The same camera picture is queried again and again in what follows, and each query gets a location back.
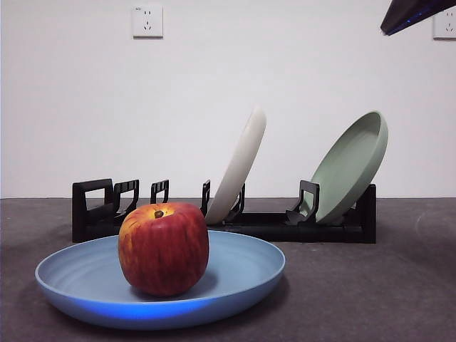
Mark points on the blue plate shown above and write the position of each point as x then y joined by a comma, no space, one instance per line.
71,270

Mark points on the black plate rack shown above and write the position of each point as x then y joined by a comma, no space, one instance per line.
320,232

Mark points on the white plate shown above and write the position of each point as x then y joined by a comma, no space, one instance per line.
235,171

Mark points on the white wall socket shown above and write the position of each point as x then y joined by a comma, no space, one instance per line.
446,29
147,21

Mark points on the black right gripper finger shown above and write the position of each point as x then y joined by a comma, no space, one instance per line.
413,12

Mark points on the green plate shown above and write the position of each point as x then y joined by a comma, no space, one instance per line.
349,167

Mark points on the red apple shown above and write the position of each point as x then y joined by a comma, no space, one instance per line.
164,249

